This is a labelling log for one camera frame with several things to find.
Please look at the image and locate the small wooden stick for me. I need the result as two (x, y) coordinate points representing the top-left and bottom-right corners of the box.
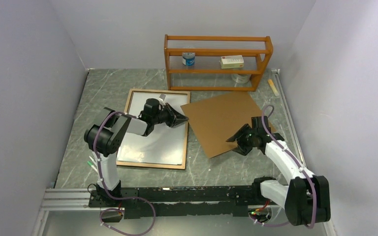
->
(267, 79), (280, 96)

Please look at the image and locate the brown cardboard backing board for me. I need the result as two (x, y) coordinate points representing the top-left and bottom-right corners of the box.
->
(181, 91), (262, 158)

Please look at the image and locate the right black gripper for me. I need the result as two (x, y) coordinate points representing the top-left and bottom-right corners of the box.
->
(226, 124), (258, 155)

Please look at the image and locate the blue white tape roll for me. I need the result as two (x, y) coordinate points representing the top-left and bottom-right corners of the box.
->
(182, 52), (195, 66)

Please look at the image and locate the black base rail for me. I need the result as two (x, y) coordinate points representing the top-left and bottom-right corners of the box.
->
(88, 185), (276, 219)

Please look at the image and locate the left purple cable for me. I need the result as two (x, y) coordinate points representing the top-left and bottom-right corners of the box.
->
(92, 111), (157, 236)

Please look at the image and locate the white red small box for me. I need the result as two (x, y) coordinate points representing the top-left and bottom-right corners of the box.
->
(220, 55), (245, 69)

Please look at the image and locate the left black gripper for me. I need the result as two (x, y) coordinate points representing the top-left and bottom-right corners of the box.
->
(153, 103), (189, 128)

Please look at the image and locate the black wooden picture frame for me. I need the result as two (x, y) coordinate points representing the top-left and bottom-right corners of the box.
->
(116, 88), (191, 171)

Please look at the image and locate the orange wooden shelf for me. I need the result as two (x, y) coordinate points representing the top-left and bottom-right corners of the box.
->
(163, 34), (274, 91)

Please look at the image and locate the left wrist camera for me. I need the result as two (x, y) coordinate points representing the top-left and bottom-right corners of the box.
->
(158, 93), (166, 105)

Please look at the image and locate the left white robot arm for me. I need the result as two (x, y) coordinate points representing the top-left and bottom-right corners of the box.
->
(84, 98), (189, 207)

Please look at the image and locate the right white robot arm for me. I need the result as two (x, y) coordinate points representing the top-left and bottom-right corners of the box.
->
(226, 116), (331, 227)

